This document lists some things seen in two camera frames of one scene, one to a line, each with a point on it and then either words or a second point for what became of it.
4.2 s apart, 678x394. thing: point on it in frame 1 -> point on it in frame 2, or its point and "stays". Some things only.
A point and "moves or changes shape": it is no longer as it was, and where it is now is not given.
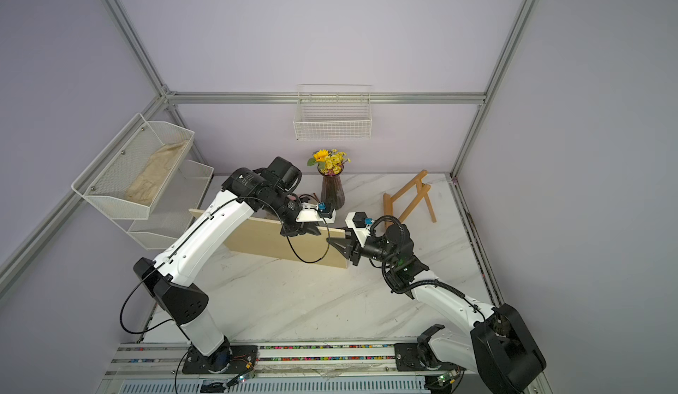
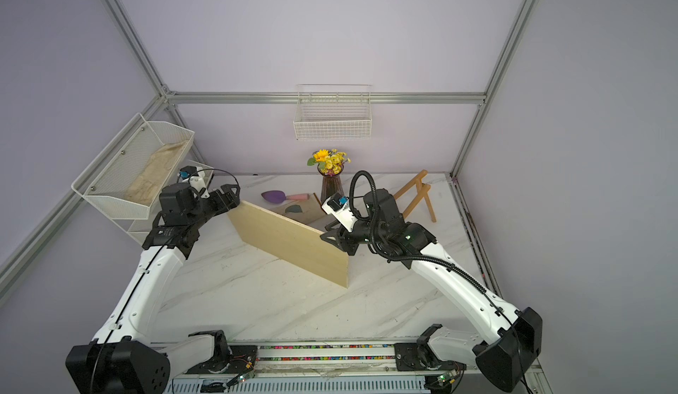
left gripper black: [300, 229] -> [234, 201]
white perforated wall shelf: [149, 172] stays
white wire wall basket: [329, 111] stays
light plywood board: [267, 235] moves or changes shape
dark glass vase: [332, 190] stays
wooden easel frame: [422, 193] stays
